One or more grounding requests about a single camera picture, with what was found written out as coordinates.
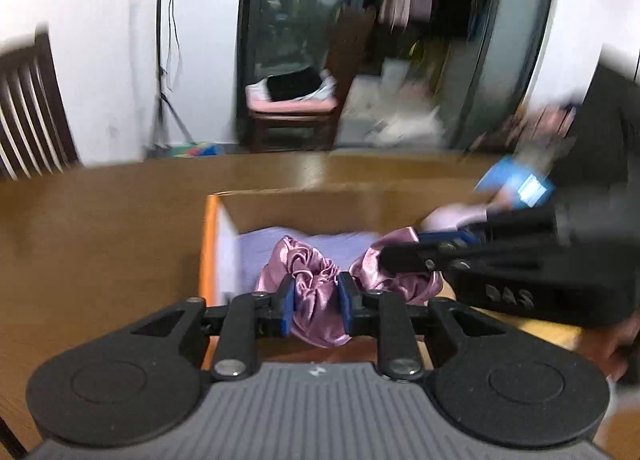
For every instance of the small blue box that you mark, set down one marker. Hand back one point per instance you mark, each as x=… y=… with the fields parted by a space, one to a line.
x=510 y=180

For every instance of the colourful floor toy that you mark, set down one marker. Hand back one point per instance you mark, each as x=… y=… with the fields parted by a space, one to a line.
x=200 y=150

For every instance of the black folded cloth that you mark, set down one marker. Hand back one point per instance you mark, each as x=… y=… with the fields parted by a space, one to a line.
x=292 y=85

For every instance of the pink seat cushion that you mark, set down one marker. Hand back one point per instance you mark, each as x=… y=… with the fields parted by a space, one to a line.
x=290 y=106

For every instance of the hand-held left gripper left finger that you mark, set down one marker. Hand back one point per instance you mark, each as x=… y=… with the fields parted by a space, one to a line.
x=286 y=305

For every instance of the printed cardboard box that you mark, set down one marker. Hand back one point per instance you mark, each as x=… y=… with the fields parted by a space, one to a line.
x=300 y=210

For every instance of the wooden chair with cushion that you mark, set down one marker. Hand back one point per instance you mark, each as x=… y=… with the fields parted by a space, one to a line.
x=350 y=50

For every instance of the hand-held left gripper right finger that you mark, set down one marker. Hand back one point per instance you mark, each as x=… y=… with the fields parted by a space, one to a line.
x=347 y=305

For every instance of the sliding glass door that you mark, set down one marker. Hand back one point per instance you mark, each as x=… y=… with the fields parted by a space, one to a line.
x=280 y=15

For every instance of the purple cloth pouch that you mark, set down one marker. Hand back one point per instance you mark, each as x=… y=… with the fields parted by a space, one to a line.
x=325 y=245

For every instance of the dark wooden chair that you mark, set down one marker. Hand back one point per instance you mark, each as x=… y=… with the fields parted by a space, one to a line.
x=45 y=105

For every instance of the pink satin scrunchie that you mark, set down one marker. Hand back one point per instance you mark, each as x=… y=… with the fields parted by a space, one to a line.
x=315 y=285

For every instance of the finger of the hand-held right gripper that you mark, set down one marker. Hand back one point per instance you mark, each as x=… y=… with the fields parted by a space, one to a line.
x=415 y=257
x=445 y=238

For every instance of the person's right hand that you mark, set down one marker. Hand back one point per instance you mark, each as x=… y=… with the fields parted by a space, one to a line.
x=615 y=345

